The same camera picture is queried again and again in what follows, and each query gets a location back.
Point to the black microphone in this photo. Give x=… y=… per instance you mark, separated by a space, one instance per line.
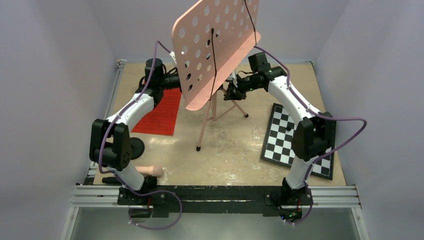
x=110 y=181

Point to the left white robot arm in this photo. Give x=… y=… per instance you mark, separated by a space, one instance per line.
x=111 y=145

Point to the black microphone stand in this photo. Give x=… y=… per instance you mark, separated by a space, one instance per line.
x=137 y=147

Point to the black white chessboard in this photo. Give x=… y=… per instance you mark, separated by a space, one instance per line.
x=277 y=144

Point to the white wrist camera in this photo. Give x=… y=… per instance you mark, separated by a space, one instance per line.
x=232 y=78
x=173 y=56

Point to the aluminium frame rail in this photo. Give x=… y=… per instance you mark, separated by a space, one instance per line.
x=225 y=152

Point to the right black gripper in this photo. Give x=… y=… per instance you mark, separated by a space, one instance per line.
x=238 y=94

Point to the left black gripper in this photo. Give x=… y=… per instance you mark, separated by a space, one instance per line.
x=178 y=79

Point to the pink tripod music stand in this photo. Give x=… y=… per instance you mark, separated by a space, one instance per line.
x=209 y=41

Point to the black chess piece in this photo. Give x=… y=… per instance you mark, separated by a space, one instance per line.
x=290 y=126

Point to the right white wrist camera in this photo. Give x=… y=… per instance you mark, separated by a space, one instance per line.
x=232 y=78

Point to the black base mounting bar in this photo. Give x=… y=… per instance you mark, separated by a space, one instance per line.
x=267 y=201

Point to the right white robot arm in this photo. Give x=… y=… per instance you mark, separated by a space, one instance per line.
x=313 y=132

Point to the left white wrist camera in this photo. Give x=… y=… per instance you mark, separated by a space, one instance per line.
x=173 y=56

